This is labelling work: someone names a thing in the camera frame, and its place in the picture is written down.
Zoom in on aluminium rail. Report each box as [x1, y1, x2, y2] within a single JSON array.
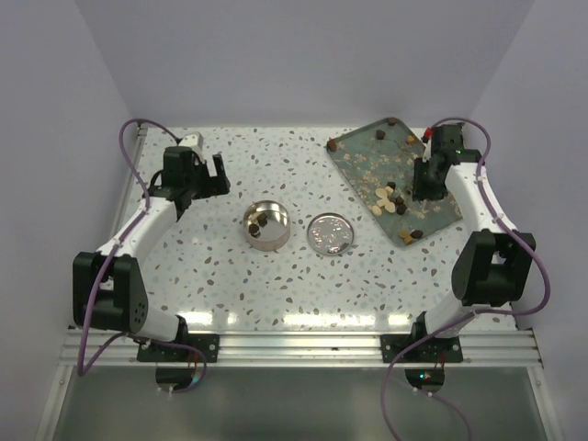
[[59, 331, 541, 368]]

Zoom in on green floral metal tray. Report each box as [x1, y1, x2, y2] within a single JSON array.
[[326, 118, 462, 247]]

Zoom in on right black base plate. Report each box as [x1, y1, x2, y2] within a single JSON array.
[[379, 334, 464, 364]]

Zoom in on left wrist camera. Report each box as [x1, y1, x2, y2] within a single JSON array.
[[178, 131, 203, 156]]

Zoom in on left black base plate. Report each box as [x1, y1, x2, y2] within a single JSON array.
[[137, 334, 221, 363]]

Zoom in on round silver tin lid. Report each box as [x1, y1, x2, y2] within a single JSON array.
[[307, 212, 355, 255]]

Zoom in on red cable connector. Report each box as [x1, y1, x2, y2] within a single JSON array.
[[422, 127, 433, 143]]

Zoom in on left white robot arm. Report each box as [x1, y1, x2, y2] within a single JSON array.
[[73, 146, 231, 361]]

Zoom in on chocolates at tray corner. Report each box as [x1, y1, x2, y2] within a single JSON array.
[[399, 230, 424, 244]]

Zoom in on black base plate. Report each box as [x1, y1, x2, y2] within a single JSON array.
[[379, 334, 464, 364], [137, 334, 221, 363]]

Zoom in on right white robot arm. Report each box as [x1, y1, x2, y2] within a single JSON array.
[[409, 118, 537, 361]]

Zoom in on round silver tin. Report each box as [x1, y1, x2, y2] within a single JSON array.
[[243, 200, 291, 252]]

